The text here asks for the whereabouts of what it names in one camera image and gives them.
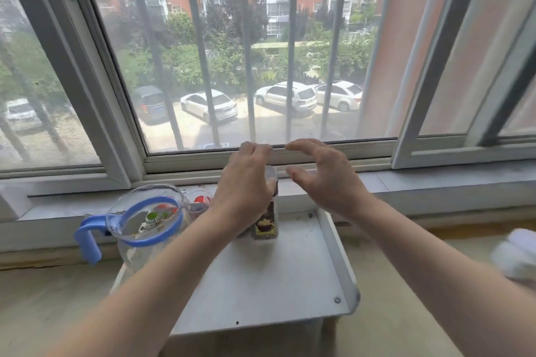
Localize person's left hand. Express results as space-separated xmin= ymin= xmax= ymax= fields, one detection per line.
xmin=209 ymin=141 xmax=278 ymax=237

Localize person's right hand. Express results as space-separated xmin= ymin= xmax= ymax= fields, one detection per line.
xmin=285 ymin=138 xmax=374 ymax=220

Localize person's right forearm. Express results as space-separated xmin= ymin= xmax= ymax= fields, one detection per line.
xmin=347 ymin=197 xmax=536 ymax=357

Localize person's left forearm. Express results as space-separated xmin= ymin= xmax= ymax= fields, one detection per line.
xmin=44 ymin=207 xmax=251 ymax=357

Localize clear jar with dark label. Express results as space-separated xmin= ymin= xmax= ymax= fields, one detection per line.
xmin=250 ymin=165 xmax=280 ymax=241

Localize white sedan car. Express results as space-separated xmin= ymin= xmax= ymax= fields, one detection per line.
xmin=180 ymin=89 xmax=239 ymax=124

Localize white suv car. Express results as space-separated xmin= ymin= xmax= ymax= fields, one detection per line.
xmin=254 ymin=81 xmax=318 ymax=115

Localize glass cup with red print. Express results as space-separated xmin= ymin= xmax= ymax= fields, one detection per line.
xmin=183 ymin=189 xmax=217 ymax=225

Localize white hatchback car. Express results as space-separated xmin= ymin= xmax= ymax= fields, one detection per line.
xmin=313 ymin=80 xmax=363 ymax=112

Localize metal window security bars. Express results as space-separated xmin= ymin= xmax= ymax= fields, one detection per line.
xmin=84 ymin=0 xmax=457 ymax=148

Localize green trees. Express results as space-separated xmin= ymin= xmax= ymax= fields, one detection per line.
xmin=100 ymin=0 xmax=379 ymax=96

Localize small white rimmed table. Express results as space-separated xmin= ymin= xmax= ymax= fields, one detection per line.
xmin=110 ymin=207 xmax=362 ymax=337

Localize grey van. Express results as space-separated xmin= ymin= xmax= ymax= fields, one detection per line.
xmin=131 ymin=85 xmax=169 ymax=124

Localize grey stone window sill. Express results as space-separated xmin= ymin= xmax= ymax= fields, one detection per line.
xmin=0 ymin=159 xmax=536 ymax=254

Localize white sliding window sash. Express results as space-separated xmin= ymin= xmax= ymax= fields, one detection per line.
xmin=0 ymin=0 xmax=145 ymax=188
xmin=391 ymin=0 xmax=536 ymax=170

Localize white fluffy object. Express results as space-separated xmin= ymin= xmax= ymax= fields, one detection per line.
xmin=490 ymin=227 xmax=536 ymax=283

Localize white car behind bars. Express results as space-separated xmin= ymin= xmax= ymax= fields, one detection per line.
xmin=4 ymin=98 xmax=43 ymax=132

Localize white window frame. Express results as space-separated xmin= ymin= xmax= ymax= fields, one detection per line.
xmin=71 ymin=0 xmax=419 ymax=186

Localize glass pitcher with blue handle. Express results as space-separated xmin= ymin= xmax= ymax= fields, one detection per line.
xmin=74 ymin=184 xmax=190 ymax=273

